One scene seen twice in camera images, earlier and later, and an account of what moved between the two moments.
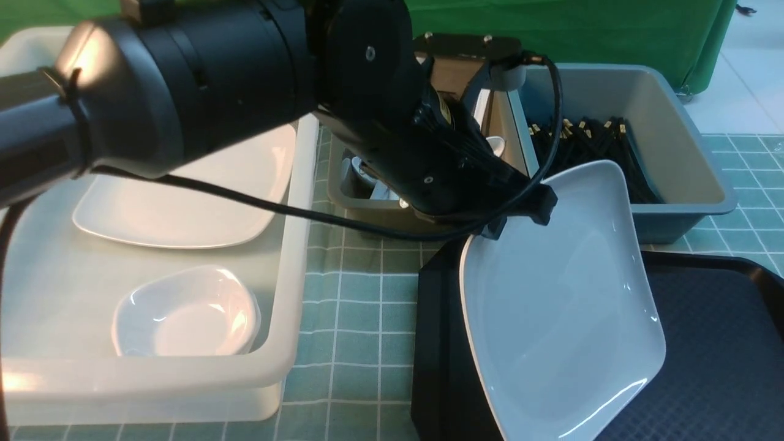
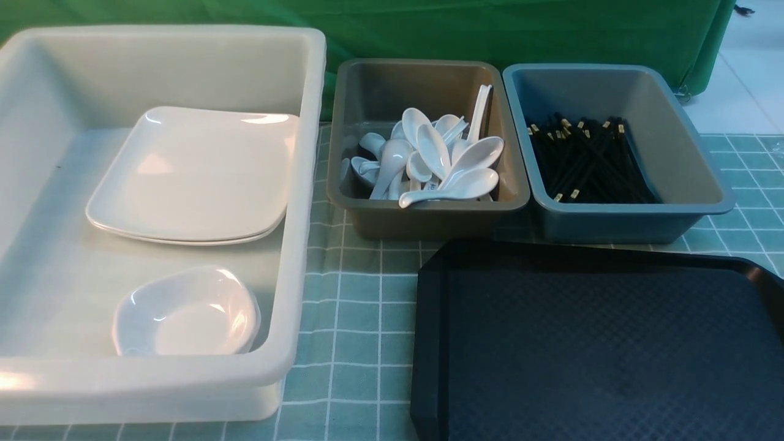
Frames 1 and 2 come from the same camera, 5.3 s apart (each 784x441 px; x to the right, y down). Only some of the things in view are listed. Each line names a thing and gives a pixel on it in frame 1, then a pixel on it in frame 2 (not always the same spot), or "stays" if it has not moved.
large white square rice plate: x=563 y=315 to x=194 y=176
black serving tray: x=722 y=319 stays
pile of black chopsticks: x=592 y=139 stays
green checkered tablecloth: x=358 y=382 stays
